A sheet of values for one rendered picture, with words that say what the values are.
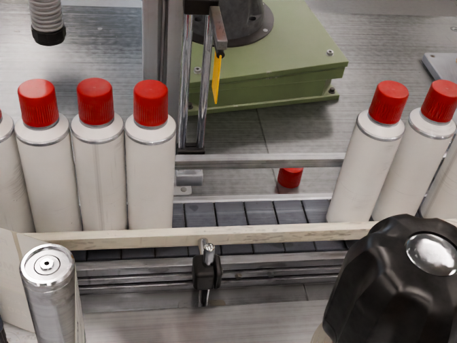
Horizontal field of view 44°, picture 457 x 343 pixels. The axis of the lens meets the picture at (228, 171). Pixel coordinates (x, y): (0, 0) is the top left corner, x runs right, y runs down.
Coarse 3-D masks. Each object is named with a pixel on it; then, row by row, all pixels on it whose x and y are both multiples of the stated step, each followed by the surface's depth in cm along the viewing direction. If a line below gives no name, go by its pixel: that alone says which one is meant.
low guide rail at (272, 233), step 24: (48, 240) 60; (72, 240) 61; (96, 240) 61; (120, 240) 62; (144, 240) 62; (168, 240) 63; (192, 240) 63; (216, 240) 64; (240, 240) 64; (264, 240) 65; (288, 240) 66; (312, 240) 66
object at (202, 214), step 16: (176, 208) 70; (192, 208) 70; (208, 208) 71; (224, 208) 71; (240, 208) 71; (256, 208) 71; (272, 208) 72; (288, 208) 72; (304, 208) 72; (320, 208) 72; (128, 224) 67; (176, 224) 68; (192, 224) 68; (208, 224) 69; (224, 224) 69; (240, 224) 69; (256, 224) 69; (272, 224) 70; (336, 240) 69; (352, 240) 69; (80, 256) 63; (96, 256) 64; (112, 256) 64; (128, 256) 64; (144, 256) 64; (160, 256) 64; (176, 256) 65; (192, 256) 65
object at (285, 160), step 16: (176, 160) 64; (192, 160) 65; (208, 160) 65; (224, 160) 65; (240, 160) 65; (256, 160) 66; (272, 160) 66; (288, 160) 66; (304, 160) 67; (320, 160) 67; (336, 160) 67
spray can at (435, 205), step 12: (456, 144) 64; (456, 156) 65; (444, 168) 67; (456, 168) 65; (444, 180) 67; (456, 180) 66; (432, 192) 70; (444, 192) 68; (456, 192) 67; (432, 204) 70; (444, 204) 69; (456, 204) 68; (420, 216) 73; (432, 216) 71; (444, 216) 70; (456, 216) 69
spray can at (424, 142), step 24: (432, 96) 58; (456, 96) 57; (408, 120) 61; (432, 120) 60; (408, 144) 62; (432, 144) 60; (408, 168) 63; (432, 168) 63; (384, 192) 68; (408, 192) 65; (384, 216) 69
